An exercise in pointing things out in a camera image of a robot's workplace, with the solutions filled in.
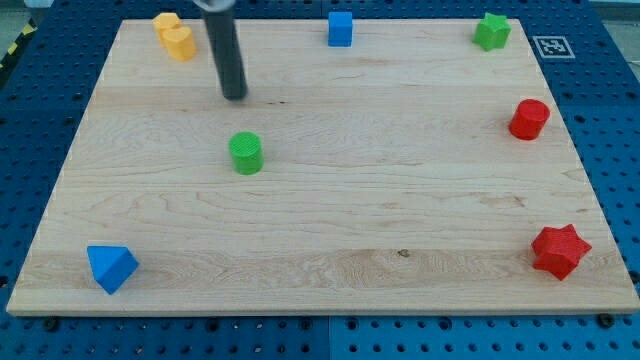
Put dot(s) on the yellow pentagon block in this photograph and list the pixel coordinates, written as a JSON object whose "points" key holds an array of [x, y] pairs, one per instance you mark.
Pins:
{"points": [[165, 21]]}

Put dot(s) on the green star block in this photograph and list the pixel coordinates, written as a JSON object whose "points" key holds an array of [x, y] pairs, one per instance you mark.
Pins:
{"points": [[492, 32]]}

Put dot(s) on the green cylinder block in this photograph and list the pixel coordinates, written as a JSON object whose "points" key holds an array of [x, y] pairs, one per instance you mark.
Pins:
{"points": [[246, 153]]}

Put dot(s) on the blue triangle block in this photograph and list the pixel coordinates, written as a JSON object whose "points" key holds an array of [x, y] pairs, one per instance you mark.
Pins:
{"points": [[111, 266]]}

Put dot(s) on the red cylinder block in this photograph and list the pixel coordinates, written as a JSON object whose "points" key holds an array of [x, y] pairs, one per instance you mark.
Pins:
{"points": [[529, 119]]}

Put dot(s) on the blue cube block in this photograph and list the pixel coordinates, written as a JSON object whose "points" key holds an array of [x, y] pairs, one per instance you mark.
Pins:
{"points": [[340, 29]]}

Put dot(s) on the red star block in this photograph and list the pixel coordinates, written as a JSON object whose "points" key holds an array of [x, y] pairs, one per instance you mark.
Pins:
{"points": [[559, 250]]}

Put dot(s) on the wooden board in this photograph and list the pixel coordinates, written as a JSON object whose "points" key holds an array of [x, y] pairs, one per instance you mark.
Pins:
{"points": [[391, 183]]}

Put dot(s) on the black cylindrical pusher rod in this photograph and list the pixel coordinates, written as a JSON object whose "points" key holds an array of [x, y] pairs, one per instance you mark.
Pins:
{"points": [[224, 43]]}

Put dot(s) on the yellow heart block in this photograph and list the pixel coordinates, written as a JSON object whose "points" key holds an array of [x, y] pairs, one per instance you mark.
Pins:
{"points": [[180, 43]]}

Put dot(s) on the white fiducial marker tag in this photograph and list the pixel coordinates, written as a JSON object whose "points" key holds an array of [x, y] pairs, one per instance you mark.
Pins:
{"points": [[553, 47]]}

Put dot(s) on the silver rod mount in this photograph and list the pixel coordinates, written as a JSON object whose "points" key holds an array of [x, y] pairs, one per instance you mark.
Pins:
{"points": [[215, 5]]}

